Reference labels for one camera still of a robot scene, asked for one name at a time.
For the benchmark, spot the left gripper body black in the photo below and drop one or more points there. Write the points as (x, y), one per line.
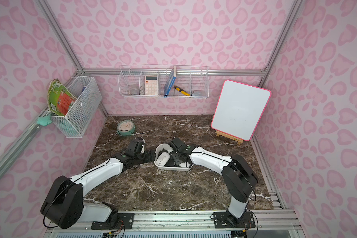
(146, 155)

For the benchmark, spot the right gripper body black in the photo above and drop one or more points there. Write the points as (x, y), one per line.
(175, 157)

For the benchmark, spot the white mouse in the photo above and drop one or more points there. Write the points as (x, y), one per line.
(163, 159)

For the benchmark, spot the white plastic storage box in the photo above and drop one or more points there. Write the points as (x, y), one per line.
(170, 165)

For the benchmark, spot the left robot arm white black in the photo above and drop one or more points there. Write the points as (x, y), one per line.
(64, 205)

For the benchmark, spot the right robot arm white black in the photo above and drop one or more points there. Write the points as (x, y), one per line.
(239, 177)

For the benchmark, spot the green round clock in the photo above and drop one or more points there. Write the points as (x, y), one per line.
(126, 128)

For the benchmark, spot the wooden easel stand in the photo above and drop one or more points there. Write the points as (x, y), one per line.
(238, 140)

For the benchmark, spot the yellow utility knife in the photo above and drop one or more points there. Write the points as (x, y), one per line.
(182, 91)

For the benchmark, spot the clear tape roll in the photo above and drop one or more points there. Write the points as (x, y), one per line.
(134, 90)

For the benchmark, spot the white mesh side basket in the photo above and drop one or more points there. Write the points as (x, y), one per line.
(75, 123)

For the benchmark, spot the blue book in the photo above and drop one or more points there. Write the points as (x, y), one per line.
(170, 82)

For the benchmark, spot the pink framed whiteboard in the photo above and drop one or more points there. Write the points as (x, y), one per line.
(239, 109)

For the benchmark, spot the pink calculator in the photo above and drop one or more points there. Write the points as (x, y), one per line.
(151, 85)

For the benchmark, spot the green red snack bag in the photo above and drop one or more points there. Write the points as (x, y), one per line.
(60, 99)

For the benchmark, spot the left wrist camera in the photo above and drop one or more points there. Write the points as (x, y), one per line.
(143, 144)

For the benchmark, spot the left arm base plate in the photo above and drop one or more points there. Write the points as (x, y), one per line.
(115, 222)

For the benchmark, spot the white wire wall shelf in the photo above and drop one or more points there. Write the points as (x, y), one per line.
(192, 79)

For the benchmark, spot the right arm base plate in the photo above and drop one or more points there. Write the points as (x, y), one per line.
(223, 220)

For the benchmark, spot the green wall hook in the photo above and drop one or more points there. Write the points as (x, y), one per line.
(44, 121)

